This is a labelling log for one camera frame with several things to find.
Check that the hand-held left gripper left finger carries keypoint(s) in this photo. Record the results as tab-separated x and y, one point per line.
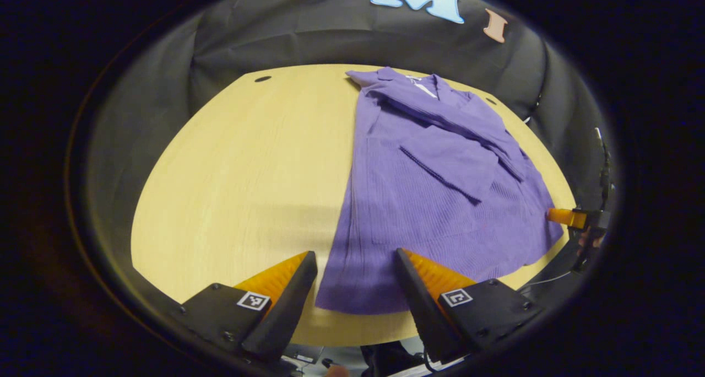
286	311

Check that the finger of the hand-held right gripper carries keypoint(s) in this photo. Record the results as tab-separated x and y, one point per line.
567	217

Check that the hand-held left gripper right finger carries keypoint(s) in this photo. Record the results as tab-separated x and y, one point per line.
421	316

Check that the purple knit shirt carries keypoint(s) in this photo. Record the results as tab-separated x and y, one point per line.
429	200

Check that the dark object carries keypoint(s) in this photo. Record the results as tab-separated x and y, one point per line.
391	357

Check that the black backdrop cloth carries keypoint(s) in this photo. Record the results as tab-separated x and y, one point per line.
275	41

